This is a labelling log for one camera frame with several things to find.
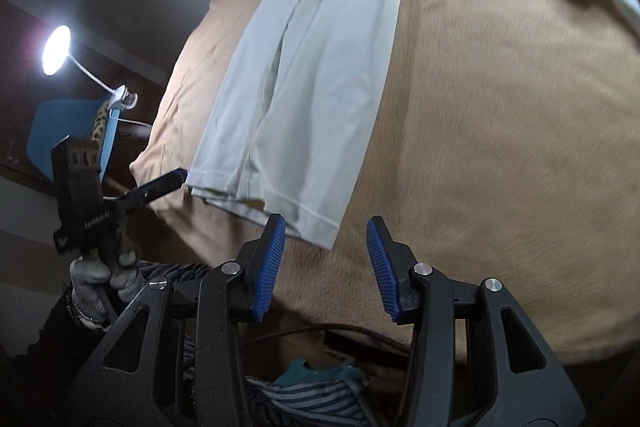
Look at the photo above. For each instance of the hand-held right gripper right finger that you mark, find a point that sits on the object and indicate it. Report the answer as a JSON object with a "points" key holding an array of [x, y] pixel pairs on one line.
{"points": [[382, 272]]}

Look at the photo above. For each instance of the blue chair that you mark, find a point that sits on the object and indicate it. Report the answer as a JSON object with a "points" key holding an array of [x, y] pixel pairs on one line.
{"points": [[60, 124]]}

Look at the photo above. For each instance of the leopard print cloth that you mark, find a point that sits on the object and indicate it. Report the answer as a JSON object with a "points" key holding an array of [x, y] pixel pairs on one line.
{"points": [[99, 127]]}

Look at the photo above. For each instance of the person's left hand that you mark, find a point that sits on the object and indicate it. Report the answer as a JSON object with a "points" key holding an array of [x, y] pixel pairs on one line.
{"points": [[87, 279]]}

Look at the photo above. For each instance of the white clip lamp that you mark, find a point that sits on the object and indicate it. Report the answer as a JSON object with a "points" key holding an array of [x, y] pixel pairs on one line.
{"points": [[56, 49]]}

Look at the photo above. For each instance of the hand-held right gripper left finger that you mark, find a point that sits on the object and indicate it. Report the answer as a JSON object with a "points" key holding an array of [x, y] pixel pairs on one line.
{"points": [[267, 267]]}

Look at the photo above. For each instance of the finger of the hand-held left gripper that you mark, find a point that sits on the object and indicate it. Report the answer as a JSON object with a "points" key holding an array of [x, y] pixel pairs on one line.
{"points": [[155, 188]]}

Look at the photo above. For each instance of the person's left forearm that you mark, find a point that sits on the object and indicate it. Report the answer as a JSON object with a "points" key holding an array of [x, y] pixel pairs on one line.
{"points": [[55, 352]]}

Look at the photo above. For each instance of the white pants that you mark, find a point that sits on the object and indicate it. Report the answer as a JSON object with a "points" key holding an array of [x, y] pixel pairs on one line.
{"points": [[305, 77]]}

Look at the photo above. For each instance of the beige blanket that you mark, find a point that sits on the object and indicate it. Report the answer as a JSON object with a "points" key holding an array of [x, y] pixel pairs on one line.
{"points": [[500, 147]]}

